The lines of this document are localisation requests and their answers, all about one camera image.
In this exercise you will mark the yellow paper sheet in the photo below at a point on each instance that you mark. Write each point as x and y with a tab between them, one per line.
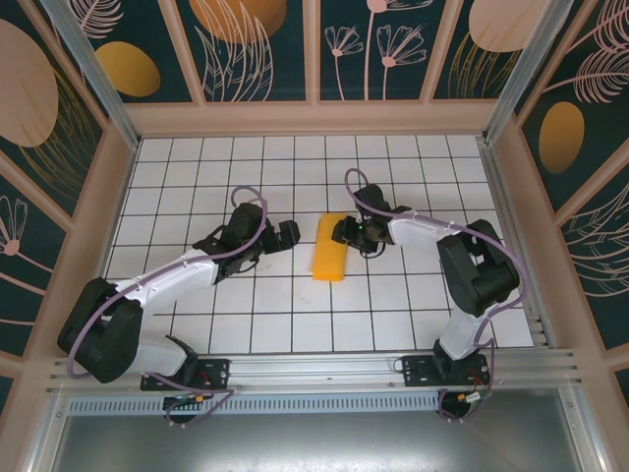
329	260

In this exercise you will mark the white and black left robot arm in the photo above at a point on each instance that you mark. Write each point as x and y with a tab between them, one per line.
167	282

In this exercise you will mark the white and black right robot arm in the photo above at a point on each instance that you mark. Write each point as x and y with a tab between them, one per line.
417	233

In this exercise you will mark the grey metal sheet panel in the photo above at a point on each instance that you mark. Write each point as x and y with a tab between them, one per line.
314	442

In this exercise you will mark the aluminium side rail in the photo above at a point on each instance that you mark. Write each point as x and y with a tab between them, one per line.
503	196

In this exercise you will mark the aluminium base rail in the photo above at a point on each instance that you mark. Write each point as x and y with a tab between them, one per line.
314	369

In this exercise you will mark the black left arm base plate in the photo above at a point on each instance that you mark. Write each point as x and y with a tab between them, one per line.
216	371

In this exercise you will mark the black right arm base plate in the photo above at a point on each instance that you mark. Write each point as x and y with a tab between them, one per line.
417	371

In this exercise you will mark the aluminium corner post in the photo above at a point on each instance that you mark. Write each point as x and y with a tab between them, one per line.
521	74
100	83

